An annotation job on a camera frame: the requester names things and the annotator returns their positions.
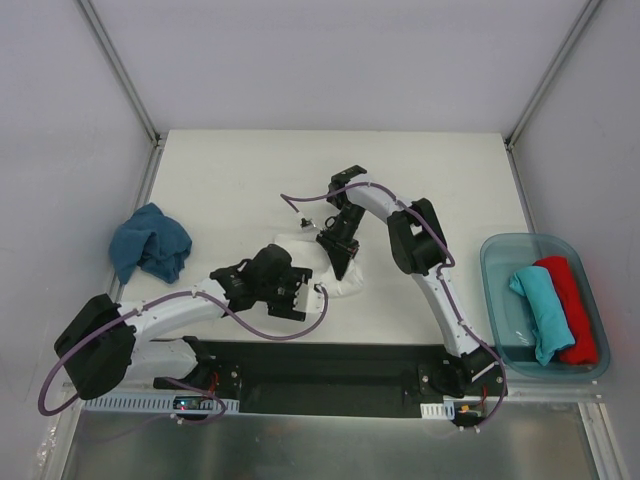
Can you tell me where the white printed t shirt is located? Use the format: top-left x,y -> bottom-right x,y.
274,230 -> 364,298

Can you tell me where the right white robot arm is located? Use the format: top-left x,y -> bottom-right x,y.
316,165 -> 495,398

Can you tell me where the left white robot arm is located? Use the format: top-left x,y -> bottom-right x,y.
54,244 -> 328,400

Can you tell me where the dark blue t shirt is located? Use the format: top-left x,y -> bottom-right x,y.
108,203 -> 192,284

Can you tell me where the teal plastic bin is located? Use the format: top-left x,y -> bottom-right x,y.
480,233 -> 610,381

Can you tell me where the cyan rolled t shirt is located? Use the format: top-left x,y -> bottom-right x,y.
509,266 -> 574,366

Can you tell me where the red rolled t shirt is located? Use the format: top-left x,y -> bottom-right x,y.
534,256 -> 599,365

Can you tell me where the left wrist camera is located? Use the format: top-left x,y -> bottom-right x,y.
293,284 -> 325,315

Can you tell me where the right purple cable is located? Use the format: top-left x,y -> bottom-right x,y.
279,182 -> 509,434

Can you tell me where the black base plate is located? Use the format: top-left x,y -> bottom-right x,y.
180,338 -> 508,418

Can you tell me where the left slotted cable duct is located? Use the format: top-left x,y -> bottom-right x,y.
84,393 -> 240,415

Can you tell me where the slotted cable duct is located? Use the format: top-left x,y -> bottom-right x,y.
420,401 -> 455,421
84,393 -> 240,415

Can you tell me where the right slotted cable duct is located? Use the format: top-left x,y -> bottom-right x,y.
420,401 -> 455,421

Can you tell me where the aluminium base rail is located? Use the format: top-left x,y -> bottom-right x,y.
61,382 -> 76,393

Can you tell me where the left aluminium frame post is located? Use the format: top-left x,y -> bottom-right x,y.
74,0 -> 166,146

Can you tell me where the aluminium frame post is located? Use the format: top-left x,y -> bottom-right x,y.
74,0 -> 166,146
504,0 -> 604,152

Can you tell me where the right aluminium frame post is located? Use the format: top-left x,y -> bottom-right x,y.
504,0 -> 604,152

